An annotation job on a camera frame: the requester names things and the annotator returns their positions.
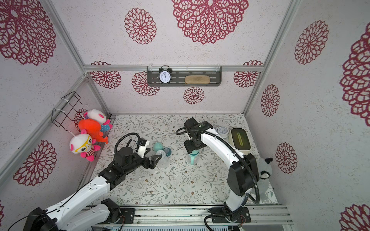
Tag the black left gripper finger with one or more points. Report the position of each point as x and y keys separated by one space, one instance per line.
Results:
x=154 y=160
x=144 y=143

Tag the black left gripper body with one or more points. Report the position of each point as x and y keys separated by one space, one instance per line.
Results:
x=138 y=162

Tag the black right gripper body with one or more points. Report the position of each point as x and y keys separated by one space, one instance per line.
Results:
x=190 y=145

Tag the teal nipple collar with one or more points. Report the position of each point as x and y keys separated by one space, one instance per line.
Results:
x=167 y=151

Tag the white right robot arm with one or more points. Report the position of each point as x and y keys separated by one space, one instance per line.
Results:
x=177 y=181

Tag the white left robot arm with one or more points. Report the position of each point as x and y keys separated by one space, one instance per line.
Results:
x=68 y=215

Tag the white small alarm clock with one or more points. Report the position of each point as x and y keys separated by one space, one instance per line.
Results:
x=223 y=131

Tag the white plush red striped outfit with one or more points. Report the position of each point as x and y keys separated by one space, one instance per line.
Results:
x=84 y=145

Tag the cream box dark lid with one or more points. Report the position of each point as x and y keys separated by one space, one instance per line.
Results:
x=238 y=138

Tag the orange plush toy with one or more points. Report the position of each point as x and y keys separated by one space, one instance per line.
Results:
x=93 y=128

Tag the white plush blue polka-dot outfit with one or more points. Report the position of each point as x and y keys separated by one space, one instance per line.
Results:
x=100 y=117

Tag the black alarm clock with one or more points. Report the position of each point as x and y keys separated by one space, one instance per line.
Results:
x=165 y=74

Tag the grey white plush toy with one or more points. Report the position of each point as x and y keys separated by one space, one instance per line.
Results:
x=264 y=173

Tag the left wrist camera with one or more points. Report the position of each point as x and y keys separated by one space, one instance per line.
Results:
x=141 y=151

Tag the grey wall shelf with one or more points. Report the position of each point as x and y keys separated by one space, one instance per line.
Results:
x=178 y=77

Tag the black wire basket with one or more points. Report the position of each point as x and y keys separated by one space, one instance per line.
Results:
x=70 y=113

